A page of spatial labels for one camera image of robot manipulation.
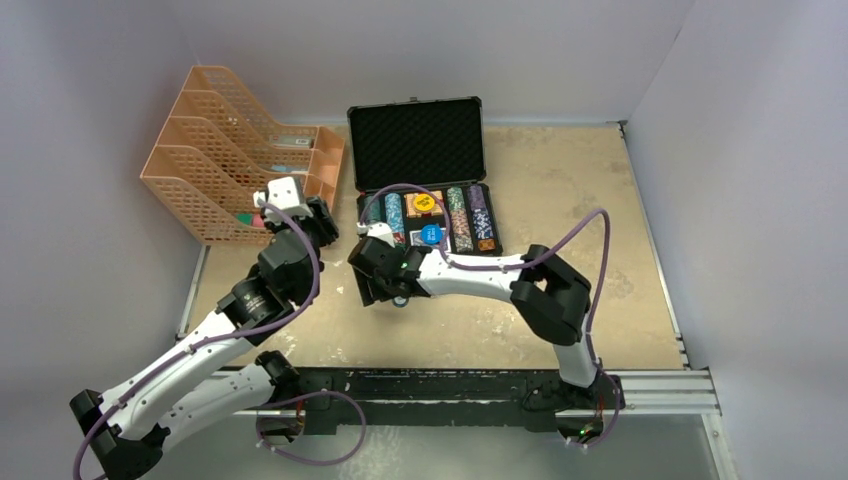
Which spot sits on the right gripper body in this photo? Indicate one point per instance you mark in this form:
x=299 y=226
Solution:
x=376 y=288

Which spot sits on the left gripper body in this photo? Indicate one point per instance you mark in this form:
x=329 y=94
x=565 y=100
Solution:
x=312 y=227

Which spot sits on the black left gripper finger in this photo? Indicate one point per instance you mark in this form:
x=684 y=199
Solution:
x=318 y=206
x=329 y=232

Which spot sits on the green fifty chip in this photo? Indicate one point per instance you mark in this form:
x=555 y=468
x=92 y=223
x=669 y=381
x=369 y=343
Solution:
x=399 y=303

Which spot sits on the blue playing card deck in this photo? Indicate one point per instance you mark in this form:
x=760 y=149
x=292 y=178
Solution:
x=415 y=240

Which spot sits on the blue round dealer button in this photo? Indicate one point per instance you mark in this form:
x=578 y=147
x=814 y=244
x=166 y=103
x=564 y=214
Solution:
x=431 y=234

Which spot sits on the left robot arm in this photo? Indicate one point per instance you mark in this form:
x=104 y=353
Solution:
x=129 y=427

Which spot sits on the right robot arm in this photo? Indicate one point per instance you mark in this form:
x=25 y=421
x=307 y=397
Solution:
x=551 y=296

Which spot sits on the grey box with barcode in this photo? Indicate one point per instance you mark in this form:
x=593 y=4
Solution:
x=290 y=141

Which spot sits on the orange card deck in case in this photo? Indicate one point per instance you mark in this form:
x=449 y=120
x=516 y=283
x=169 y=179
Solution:
x=410 y=213

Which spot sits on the yellow big blind button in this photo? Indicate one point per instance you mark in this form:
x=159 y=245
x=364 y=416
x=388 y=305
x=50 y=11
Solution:
x=423 y=204

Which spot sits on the black poker chip case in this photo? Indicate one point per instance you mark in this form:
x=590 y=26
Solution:
x=422 y=147

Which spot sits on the orange plastic file organizer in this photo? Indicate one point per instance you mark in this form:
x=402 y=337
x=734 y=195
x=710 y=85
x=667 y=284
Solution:
x=213 y=153

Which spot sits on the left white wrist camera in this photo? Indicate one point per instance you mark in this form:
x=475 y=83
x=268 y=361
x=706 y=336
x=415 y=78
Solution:
x=284 y=194

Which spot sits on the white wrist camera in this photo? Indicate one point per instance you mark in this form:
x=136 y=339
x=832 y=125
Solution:
x=379 y=230
x=284 y=194

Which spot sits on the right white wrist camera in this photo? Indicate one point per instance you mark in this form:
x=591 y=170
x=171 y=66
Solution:
x=379 y=230

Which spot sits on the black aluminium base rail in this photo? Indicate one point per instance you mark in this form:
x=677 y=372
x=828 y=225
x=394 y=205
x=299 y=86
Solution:
x=535 y=400

